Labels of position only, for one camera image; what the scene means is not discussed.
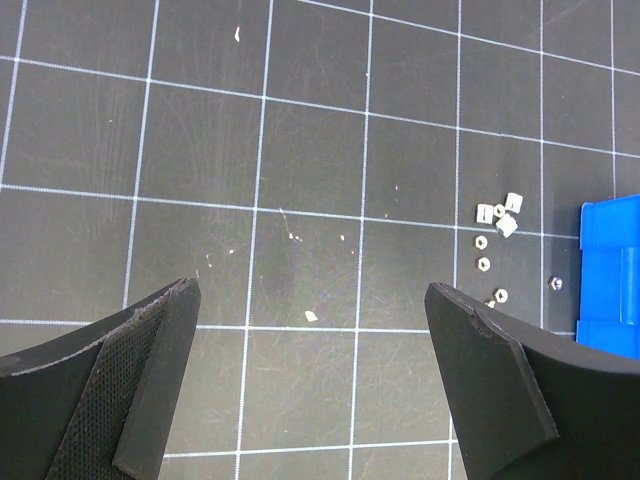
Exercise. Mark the blue compartment tray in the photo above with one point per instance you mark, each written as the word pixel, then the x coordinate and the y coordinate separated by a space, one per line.
pixel 609 293

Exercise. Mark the black grid mat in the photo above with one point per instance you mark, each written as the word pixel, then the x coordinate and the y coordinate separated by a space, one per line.
pixel 314 165

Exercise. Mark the dark hex nut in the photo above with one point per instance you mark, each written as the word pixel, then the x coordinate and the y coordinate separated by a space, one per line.
pixel 555 283

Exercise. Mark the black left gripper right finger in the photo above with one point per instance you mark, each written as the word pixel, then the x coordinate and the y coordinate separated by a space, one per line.
pixel 527 403

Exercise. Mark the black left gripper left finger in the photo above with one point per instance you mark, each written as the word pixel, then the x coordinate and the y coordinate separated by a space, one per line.
pixel 98 402

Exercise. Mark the silver square nut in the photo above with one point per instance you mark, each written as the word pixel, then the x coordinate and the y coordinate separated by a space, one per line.
pixel 506 225
pixel 513 202
pixel 484 214

